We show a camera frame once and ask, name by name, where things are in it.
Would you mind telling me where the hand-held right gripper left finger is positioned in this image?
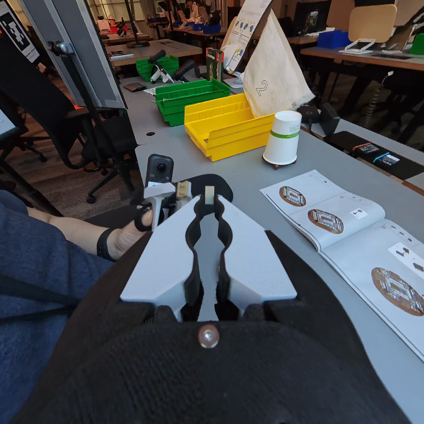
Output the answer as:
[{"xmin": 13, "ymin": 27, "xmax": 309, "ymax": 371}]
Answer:
[{"xmin": 120, "ymin": 195, "xmax": 203, "ymax": 322}]

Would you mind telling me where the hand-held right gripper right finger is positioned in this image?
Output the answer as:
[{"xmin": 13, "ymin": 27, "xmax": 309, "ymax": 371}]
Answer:
[{"xmin": 215, "ymin": 195, "xmax": 297, "ymax": 321}]

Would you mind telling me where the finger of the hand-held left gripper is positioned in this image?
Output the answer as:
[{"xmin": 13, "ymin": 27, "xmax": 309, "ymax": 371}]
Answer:
[{"xmin": 143, "ymin": 182, "xmax": 177, "ymax": 200}]

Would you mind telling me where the person's left forearm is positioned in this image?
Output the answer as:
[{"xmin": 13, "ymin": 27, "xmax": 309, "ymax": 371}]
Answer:
[{"xmin": 26, "ymin": 207, "xmax": 101, "ymax": 256}]

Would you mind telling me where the lego instruction booklet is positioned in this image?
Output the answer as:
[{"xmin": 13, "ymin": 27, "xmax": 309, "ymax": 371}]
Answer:
[{"xmin": 260, "ymin": 170, "xmax": 424, "ymax": 363}]

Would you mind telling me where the black lego set box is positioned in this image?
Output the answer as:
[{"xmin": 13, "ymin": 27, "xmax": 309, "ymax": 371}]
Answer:
[{"xmin": 206, "ymin": 47, "xmax": 223, "ymax": 82}]

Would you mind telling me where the person's left hand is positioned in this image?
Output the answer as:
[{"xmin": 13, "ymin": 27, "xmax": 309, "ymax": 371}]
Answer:
[{"xmin": 111, "ymin": 210, "xmax": 154, "ymax": 262}]

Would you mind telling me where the black wristband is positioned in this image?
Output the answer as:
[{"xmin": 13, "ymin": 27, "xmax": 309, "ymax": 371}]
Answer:
[{"xmin": 97, "ymin": 228, "xmax": 116, "ymax": 262}]

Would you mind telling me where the black padded mat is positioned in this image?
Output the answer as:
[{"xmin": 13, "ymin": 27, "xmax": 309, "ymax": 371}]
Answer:
[{"xmin": 172, "ymin": 174, "xmax": 234, "ymax": 203}]

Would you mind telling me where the large green plastic bin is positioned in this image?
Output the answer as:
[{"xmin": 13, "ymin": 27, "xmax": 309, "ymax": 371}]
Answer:
[{"xmin": 155, "ymin": 78, "xmax": 231, "ymax": 127}]

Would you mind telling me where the yellow plastic bin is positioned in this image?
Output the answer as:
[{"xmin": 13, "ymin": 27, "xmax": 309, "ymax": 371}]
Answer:
[{"xmin": 184, "ymin": 93, "xmax": 277, "ymax": 162}]

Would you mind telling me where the small green plastic bin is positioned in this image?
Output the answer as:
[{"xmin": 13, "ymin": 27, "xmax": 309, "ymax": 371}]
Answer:
[{"xmin": 136, "ymin": 56, "xmax": 179, "ymax": 82}]

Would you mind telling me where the white paper cup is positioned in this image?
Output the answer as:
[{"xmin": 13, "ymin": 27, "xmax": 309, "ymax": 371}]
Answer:
[{"xmin": 262, "ymin": 111, "xmax": 302, "ymax": 165}]

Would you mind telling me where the grey panel on stand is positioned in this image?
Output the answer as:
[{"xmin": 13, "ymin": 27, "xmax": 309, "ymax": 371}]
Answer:
[{"xmin": 20, "ymin": 0, "xmax": 128, "ymax": 110}]

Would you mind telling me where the black mesh office chair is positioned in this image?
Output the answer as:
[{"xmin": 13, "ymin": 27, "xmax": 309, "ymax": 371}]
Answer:
[{"xmin": 0, "ymin": 36, "xmax": 140, "ymax": 204}]

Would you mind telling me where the numbered paper bag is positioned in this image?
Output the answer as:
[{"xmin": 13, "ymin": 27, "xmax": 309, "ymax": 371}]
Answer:
[{"xmin": 243, "ymin": 10, "xmax": 315, "ymax": 118}]

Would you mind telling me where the black power adapter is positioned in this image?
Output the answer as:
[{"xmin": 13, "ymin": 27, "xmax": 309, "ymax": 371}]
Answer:
[{"xmin": 296, "ymin": 104, "xmax": 320, "ymax": 125}]

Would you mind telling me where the black box device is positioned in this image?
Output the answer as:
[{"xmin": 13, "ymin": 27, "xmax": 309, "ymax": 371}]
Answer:
[{"xmin": 319, "ymin": 103, "xmax": 341, "ymax": 137}]

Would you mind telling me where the printed instruction sheet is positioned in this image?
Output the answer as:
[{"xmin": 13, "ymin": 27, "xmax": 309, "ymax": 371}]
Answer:
[{"xmin": 221, "ymin": 0, "xmax": 273, "ymax": 72}]

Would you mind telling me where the black tray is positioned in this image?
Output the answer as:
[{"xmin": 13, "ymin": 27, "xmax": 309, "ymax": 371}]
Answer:
[{"xmin": 326, "ymin": 131, "xmax": 424, "ymax": 181}]

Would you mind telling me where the framed marker sign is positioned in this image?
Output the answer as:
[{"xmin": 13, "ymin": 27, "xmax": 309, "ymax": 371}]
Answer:
[{"xmin": 0, "ymin": 0, "xmax": 41, "ymax": 64}]

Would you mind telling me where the black monitor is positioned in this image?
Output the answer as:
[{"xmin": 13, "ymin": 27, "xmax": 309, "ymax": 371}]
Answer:
[{"xmin": 294, "ymin": 0, "xmax": 332, "ymax": 34}]

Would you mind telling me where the blue plastic bin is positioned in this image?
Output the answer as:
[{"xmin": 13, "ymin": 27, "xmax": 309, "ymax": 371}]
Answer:
[{"xmin": 316, "ymin": 29, "xmax": 352, "ymax": 49}]

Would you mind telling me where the white tablet stand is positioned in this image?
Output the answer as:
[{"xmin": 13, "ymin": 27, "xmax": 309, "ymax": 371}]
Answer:
[{"xmin": 344, "ymin": 39, "xmax": 377, "ymax": 54}]

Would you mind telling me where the plywood chair back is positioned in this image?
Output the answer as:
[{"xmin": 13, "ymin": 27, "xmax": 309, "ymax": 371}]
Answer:
[{"xmin": 348, "ymin": 4, "xmax": 398, "ymax": 44}]

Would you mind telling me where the white tool with black handle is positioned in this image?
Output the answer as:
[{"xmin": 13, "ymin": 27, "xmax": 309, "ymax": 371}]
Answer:
[
  {"xmin": 172, "ymin": 60, "xmax": 200, "ymax": 83},
  {"xmin": 147, "ymin": 50, "xmax": 175, "ymax": 84}
]

